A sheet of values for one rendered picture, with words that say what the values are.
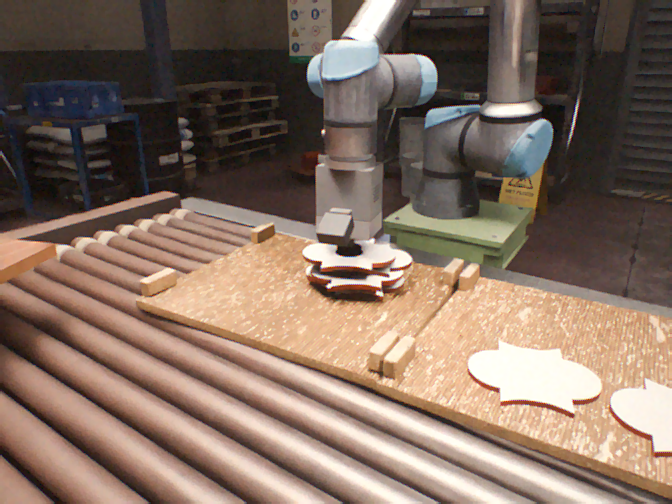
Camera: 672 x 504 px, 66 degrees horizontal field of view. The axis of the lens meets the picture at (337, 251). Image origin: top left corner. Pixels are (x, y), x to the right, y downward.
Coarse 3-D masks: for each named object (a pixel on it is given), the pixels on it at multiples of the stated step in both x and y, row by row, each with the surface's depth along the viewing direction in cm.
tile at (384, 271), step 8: (400, 256) 83; (408, 256) 83; (392, 264) 80; (400, 264) 80; (408, 264) 81; (344, 272) 78; (352, 272) 78; (360, 272) 78; (376, 272) 78; (384, 272) 77
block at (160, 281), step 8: (160, 272) 81; (168, 272) 81; (144, 280) 78; (152, 280) 79; (160, 280) 80; (168, 280) 81; (176, 280) 83; (144, 288) 78; (152, 288) 79; (160, 288) 80
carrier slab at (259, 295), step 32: (224, 256) 94; (256, 256) 94; (288, 256) 94; (192, 288) 82; (224, 288) 82; (256, 288) 82; (288, 288) 82; (320, 288) 82; (416, 288) 82; (448, 288) 82; (192, 320) 73; (224, 320) 72; (256, 320) 72; (288, 320) 72; (320, 320) 72; (352, 320) 72; (384, 320) 72; (416, 320) 72; (288, 352) 65; (320, 352) 65; (352, 352) 65
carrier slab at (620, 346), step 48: (480, 288) 82; (528, 288) 82; (432, 336) 68; (480, 336) 68; (528, 336) 68; (576, 336) 68; (624, 336) 68; (384, 384) 59; (432, 384) 59; (624, 384) 59; (528, 432) 51; (576, 432) 51; (624, 432) 51; (624, 480) 47
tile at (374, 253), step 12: (372, 240) 85; (312, 252) 80; (324, 252) 80; (372, 252) 80; (384, 252) 80; (324, 264) 76; (336, 264) 76; (348, 264) 75; (360, 264) 75; (372, 264) 76; (384, 264) 77
